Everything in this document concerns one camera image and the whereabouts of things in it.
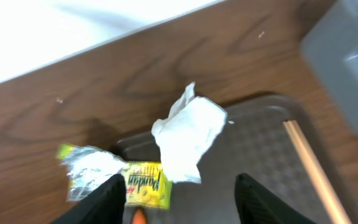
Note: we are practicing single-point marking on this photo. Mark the grey dishwasher rack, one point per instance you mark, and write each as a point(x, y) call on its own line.
point(331, 50)

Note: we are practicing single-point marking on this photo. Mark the orange carrot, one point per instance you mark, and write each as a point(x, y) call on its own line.
point(139, 217)

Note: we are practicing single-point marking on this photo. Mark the dark brown serving tray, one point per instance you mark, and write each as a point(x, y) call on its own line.
point(255, 142)

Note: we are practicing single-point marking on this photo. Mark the wooden chopstick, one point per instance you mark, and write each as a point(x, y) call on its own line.
point(309, 168)
point(315, 168)

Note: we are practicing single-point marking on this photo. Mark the yellow silver snack wrapper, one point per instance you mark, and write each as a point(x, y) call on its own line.
point(88, 167)

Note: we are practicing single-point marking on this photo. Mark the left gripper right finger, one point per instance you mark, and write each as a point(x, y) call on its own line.
point(257, 205)

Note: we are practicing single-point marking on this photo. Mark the wooden chopstick right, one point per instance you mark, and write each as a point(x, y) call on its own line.
point(315, 168)

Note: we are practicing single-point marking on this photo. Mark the crumpled white napkin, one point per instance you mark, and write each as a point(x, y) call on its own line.
point(192, 125)

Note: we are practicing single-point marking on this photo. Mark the wooden chopstick left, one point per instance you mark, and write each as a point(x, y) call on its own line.
point(309, 168)

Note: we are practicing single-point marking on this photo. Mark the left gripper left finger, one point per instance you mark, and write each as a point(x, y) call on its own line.
point(105, 205)

